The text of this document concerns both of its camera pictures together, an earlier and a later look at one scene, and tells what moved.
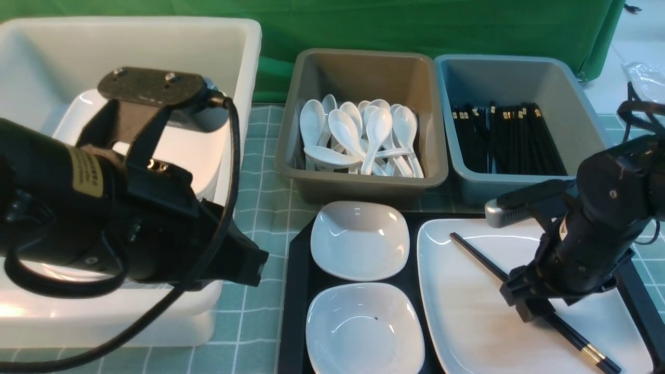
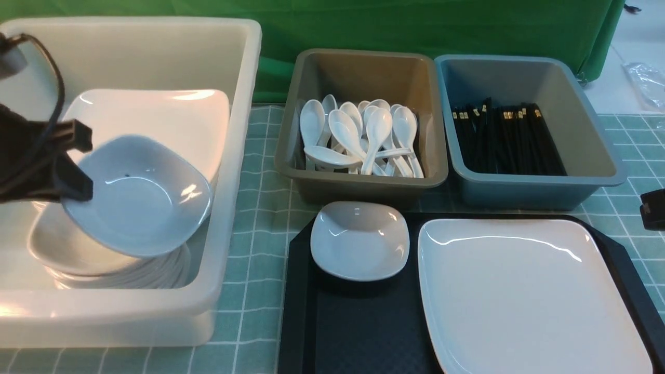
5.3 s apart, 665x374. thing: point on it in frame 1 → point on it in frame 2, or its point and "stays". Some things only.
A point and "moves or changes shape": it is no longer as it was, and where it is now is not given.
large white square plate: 475,328 stays
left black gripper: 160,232 → 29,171
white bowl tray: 360,240 stays
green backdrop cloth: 582,31 stays
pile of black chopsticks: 515,141 stays
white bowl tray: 364,328 moves or changes shape
